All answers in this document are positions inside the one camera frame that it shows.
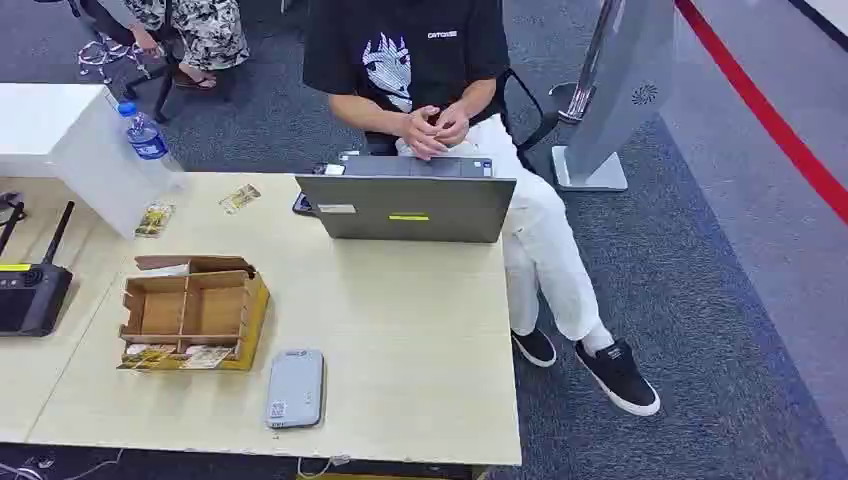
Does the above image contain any red floor tape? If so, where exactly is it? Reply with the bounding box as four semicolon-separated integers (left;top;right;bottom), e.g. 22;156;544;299
674;0;848;227

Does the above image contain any grey laptop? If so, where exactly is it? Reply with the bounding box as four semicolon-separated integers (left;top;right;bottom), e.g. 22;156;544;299
295;154;517;244

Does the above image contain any yellow-green trading card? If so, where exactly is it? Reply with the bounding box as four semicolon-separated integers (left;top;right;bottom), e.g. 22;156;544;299
134;202;176;240

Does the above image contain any white cabinet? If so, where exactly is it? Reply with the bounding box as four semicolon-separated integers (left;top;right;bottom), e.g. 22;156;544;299
0;82;175;240

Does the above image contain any white cable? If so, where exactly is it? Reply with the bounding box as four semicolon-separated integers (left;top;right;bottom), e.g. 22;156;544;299
295;454;352;480

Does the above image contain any person at laptop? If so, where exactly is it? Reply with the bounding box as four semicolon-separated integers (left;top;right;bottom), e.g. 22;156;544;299
301;0;662;418

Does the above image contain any pale printed trading card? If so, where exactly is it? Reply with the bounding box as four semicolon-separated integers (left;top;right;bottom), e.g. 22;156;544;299
218;183;262;216

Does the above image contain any card with dark yellow print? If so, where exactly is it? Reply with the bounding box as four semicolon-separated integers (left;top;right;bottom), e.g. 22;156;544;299
119;344;181;370

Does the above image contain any black office chair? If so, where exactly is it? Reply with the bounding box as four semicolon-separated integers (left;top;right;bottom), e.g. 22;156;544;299
362;67;564;175

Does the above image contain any person's right hand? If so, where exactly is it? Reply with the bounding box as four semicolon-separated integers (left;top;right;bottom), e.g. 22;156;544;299
398;105;450;162

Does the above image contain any chrome chair base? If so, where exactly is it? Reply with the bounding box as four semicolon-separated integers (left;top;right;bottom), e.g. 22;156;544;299
76;33;152;85

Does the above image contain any plastic water bottle blue cap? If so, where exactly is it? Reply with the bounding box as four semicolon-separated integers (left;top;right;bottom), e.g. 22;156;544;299
117;100;186;176

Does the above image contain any grey floor stand panel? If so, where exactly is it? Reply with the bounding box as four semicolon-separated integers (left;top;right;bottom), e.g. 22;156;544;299
551;0;677;193

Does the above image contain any person in patterned clothing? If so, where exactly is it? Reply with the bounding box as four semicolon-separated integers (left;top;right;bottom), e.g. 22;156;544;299
79;0;252;91

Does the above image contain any person's left hand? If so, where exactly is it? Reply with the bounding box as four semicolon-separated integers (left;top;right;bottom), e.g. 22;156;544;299
433;104;472;148

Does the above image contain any card with pale print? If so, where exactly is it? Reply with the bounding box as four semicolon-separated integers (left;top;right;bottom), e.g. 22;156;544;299
181;345;234;371

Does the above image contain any black remote controller with antennas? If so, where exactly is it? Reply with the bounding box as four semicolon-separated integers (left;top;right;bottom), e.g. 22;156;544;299
0;200;76;339

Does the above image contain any grey power bank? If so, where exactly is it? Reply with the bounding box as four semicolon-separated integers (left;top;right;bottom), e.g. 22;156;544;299
265;349;326;431

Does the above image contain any wooden card box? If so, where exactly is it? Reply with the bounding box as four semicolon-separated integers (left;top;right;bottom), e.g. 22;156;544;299
117;254;272;373

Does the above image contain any person's hand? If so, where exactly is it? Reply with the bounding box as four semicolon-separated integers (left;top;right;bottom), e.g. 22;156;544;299
398;105;450;162
433;104;472;148

